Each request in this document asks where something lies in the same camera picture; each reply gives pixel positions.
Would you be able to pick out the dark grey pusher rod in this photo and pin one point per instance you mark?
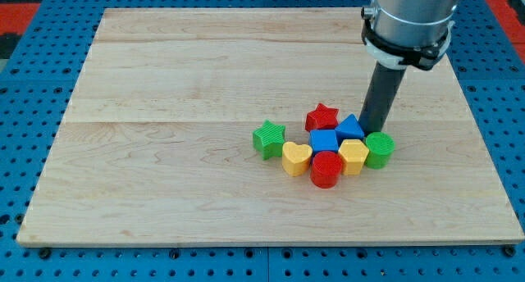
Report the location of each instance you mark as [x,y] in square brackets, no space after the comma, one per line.
[381,92]

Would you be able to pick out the yellow heart block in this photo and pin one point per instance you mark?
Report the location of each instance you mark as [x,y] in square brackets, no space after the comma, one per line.
[296,158]

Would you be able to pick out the green star block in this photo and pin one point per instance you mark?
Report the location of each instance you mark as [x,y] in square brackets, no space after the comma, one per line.
[269,139]

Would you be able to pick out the yellow hexagon block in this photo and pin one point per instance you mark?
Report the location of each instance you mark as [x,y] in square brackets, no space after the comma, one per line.
[353,153]

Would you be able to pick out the wooden board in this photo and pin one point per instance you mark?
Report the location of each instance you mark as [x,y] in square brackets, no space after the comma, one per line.
[155,147]

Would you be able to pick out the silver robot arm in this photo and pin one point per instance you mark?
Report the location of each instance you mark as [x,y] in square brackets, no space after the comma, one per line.
[399,34]

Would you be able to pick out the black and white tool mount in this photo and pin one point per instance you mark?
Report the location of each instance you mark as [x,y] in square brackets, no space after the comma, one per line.
[395,57]

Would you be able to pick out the red cylinder block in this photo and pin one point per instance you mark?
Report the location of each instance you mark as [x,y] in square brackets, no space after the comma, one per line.
[325,169]

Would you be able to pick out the green cylinder block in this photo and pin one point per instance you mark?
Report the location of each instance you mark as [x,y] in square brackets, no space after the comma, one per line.
[381,146]

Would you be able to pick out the blue triangle block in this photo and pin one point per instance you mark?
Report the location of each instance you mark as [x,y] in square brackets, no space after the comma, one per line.
[349,128]

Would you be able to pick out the blue cube block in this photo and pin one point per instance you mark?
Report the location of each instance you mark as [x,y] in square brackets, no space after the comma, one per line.
[323,140]

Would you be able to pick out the red star block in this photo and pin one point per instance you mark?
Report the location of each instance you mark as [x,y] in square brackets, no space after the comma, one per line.
[322,118]

